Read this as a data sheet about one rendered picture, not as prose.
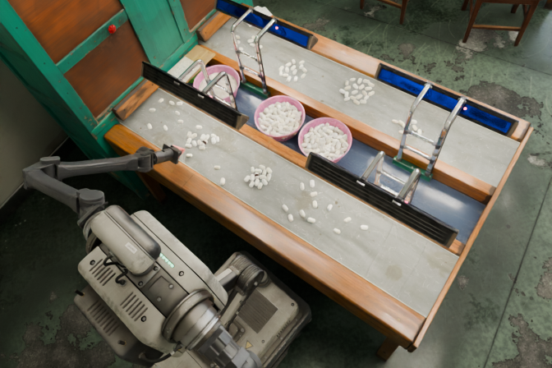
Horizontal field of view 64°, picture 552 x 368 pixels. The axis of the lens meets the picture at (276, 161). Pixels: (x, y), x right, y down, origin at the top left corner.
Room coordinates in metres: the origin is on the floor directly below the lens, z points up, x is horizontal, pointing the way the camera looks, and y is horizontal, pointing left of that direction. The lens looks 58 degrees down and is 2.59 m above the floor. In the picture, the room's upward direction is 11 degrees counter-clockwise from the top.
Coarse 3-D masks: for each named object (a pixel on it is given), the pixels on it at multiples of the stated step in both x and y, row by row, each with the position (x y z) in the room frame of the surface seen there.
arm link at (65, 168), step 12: (132, 156) 1.11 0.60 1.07; (144, 156) 1.11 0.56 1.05; (60, 168) 1.02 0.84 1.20; (72, 168) 1.03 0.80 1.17; (84, 168) 1.04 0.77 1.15; (96, 168) 1.05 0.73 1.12; (108, 168) 1.05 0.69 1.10; (120, 168) 1.06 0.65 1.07; (132, 168) 1.07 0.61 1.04; (144, 168) 1.08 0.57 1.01; (60, 180) 1.00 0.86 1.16
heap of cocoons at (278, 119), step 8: (272, 104) 1.51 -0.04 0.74; (280, 104) 1.50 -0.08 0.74; (288, 104) 1.49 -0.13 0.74; (264, 112) 1.48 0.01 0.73; (272, 112) 1.46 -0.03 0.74; (280, 112) 1.45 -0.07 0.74; (288, 112) 1.44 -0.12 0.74; (296, 112) 1.43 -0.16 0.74; (264, 120) 1.42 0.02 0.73; (272, 120) 1.41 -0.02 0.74; (280, 120) 1.39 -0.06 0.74; (288, 120) 1.39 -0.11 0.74; (296, 120) 1.37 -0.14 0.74; (264, 128) 1.37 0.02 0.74; (272, 128) 1.37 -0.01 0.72; (280, 128) 1.34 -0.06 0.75; (288, 128) 1.33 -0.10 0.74; (296, 128) 1.32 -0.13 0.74
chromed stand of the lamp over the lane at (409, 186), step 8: (376, 160) 0.83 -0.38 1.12; (368, 168) 0.80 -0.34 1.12; (416, 168) 0.77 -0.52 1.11; (368, 176) 0.77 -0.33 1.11; (376, 176) 0.87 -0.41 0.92; (392, 176) 0.83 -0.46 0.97; (416, 176) 0.73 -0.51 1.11; (360, 184) 0.75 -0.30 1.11; (376, 184) 0.86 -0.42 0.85; (408, 184) 0.70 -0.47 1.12; (416, 184) 0.75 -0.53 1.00; (392, 192) 0.81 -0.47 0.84; (400, 192) 0.68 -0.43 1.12; (408, 192) 0.68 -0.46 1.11; (400, 200) 0.65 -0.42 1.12; (408, 200) 0.76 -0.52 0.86
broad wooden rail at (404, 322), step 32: (192, 192) 1.05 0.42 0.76; (224, 192) 1.02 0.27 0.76; (224, 224) 0.92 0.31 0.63; (256, 224) 0.82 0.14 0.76; (288, 256) 0.65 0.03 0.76; (320, 256) 0.62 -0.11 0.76; (320, 288) 0.52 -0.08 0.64; (352, 288) 0.46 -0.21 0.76; (384, 320) 0.32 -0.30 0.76; (416, 320) 0.29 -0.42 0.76
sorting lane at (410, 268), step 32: (160, 96) 1.72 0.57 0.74; (128, 128) 1.54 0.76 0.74; (160, 128) 1.50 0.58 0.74; (192, 128) 1.46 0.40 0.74; (224, 128) 1.41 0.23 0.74; (192, 160) 1.25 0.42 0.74; (224, 160) 1.21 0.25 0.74; (256, 160) 1.18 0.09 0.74; (256, 192) 1.00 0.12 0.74; (288, 192) 0.97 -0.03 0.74; (320, 192) 0.93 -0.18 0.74; (288, 224) 0.80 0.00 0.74; (320, 224) 0.77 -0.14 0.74; (352, 224) 0.74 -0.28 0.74; (384, 224) 0.72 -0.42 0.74; (352, 256) 0.60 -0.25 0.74; (384, 256) 0.57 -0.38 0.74; (416, 256) 0.55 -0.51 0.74; (448, 256) 0.52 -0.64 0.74; (384, 288) 0.44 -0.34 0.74; (416, 288) 0.42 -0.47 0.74
